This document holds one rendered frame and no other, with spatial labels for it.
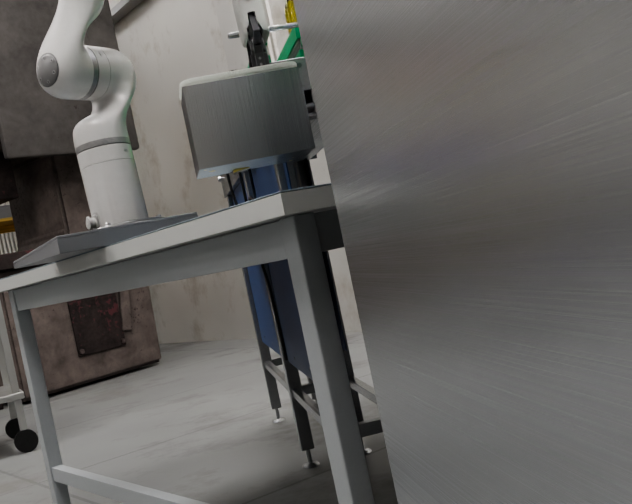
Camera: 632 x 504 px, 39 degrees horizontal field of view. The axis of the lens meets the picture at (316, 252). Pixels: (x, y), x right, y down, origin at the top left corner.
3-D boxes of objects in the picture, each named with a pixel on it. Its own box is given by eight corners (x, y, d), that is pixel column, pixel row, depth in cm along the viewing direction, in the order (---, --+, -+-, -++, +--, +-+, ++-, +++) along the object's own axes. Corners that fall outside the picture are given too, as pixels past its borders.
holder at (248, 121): (343, 142, 167) (326, 61, 166) (199, 169, 162) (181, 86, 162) (328, 154, 183) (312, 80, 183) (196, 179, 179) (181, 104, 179)
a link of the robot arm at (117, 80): (65, 158, 194) (39, 54, 195) (126, 157, 210) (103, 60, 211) (101, 142, 188) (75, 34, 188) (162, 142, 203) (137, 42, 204)
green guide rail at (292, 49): (306, 60, 189) (298, 23, 189) (301, 60, 189) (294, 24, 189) (243, 161, 362) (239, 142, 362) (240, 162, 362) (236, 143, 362)
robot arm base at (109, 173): (101, 229, 182) (80, 143, 183) (67, 246, 197) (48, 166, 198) (181, 216, 194) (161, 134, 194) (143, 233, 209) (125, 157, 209)
